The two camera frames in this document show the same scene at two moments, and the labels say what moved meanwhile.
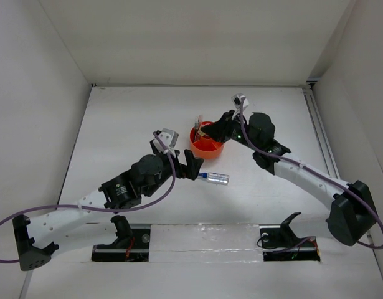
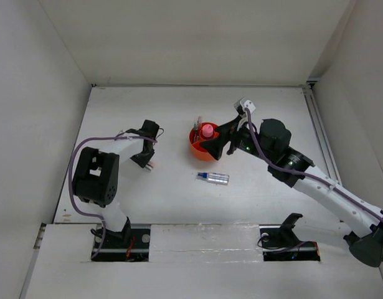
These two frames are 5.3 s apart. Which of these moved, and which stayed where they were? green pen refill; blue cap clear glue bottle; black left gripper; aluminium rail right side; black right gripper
Moved: black left gripper; black right gripper
Stayed: aluminium rail right side; green pen refill; blue cap clear glue bottle
